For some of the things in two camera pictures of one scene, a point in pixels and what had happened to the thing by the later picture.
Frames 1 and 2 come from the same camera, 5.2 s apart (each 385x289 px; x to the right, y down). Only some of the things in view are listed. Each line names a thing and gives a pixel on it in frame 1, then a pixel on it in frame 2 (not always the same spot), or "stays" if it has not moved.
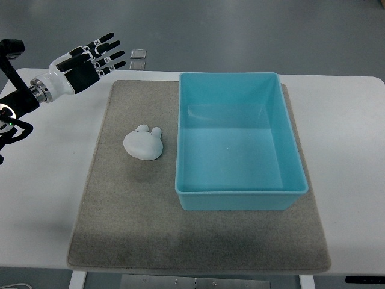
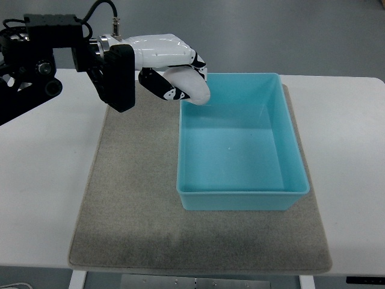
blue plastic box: x=235 y=147 stays
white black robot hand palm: x=59 y=83 to x=153 y=50
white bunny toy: x=143 y=144 to x=190 y=82
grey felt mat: x=127 y=215 stays
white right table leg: x=307 y=281 stays
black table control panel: x=365 y=279 stays
